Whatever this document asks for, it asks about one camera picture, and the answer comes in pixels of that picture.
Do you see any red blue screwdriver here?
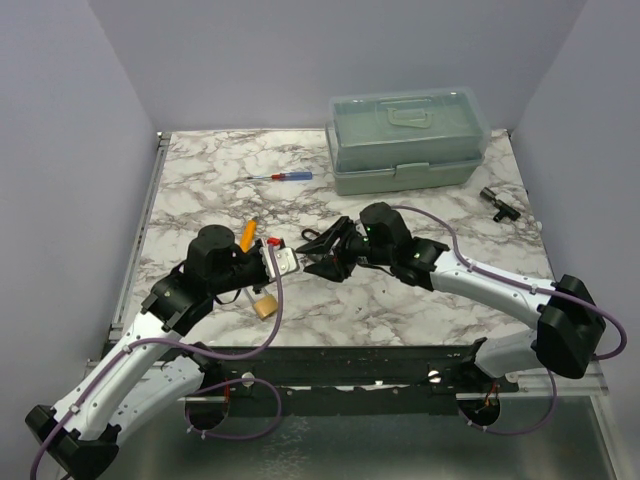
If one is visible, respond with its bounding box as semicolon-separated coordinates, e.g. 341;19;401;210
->
245;171;313;181

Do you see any black padlock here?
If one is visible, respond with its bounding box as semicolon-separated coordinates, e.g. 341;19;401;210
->
298;228;325;254

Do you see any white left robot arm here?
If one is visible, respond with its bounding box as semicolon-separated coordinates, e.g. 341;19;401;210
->
25;225;299;479

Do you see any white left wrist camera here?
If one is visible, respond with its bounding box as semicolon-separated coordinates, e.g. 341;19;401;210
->
259;243;300;282

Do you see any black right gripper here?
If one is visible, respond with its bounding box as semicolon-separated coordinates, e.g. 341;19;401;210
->
297;217;394;283

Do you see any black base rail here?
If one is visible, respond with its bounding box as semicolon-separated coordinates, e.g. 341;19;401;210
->
99;339;521;419

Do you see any green plastic toolbox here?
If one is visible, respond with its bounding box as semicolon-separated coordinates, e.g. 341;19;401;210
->
325;88;490;196

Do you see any orange utility knife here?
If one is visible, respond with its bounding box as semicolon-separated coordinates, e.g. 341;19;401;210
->
240;218;257;252

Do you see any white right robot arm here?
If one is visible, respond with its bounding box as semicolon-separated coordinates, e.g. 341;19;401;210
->
297;202;605;392

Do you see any black T-shaped tool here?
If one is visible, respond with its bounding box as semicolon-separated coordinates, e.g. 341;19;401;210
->
480;187;521;223

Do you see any brass padlock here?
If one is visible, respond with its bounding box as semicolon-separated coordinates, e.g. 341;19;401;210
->
243;289;278;321

